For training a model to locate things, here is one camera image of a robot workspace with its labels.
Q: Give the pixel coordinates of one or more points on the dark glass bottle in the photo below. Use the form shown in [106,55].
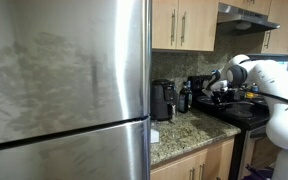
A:
[184,98]

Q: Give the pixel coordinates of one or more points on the narrow light wood cabinet door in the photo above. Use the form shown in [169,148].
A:
[162,23]

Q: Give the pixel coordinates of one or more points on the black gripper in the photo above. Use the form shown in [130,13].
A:
[221,95]

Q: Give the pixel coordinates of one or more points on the purple object on floor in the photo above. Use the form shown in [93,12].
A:
[257,172]

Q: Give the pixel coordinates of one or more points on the light wood cabinet beside hood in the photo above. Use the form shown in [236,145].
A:
[284,20]

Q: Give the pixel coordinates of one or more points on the stainless steel fridge door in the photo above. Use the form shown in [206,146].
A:
[84,156]
[67,66]

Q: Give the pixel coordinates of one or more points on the black electric stove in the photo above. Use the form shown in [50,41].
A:
[247,121]

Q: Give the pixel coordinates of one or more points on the light wood base cabinet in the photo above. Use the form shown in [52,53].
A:
[197,163]

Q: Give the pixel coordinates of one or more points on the light wood cabinet above hood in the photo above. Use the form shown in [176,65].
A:
[250,4]

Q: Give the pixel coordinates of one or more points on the small black coil burner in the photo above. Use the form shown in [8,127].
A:
[205,100]

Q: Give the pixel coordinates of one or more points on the black air fryer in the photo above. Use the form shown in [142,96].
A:
[162,100]

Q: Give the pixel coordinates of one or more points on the yellow sponge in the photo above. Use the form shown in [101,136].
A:
[250,95]

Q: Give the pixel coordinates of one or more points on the large black coil burner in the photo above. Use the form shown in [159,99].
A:
[239,113]

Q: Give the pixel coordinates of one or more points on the stainless steel fridge upper door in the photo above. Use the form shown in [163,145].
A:
[67,66]

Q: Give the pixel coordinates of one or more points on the blue soap bottle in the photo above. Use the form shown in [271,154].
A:
[255,88]

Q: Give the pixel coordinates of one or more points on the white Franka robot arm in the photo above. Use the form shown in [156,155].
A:
[270,76]

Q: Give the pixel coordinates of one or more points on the white plastic container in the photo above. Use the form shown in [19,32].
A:
[154,133]

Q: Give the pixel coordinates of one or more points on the wide light wood cabinet door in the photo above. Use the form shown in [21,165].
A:
[200,23]

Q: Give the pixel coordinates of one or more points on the stainless steel fridge lower door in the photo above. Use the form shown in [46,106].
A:
[84,156]

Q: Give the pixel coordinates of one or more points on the stainless steel range hood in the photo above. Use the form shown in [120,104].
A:
[244,20]

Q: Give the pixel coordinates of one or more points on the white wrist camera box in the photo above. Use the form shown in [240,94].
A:
[220,85]

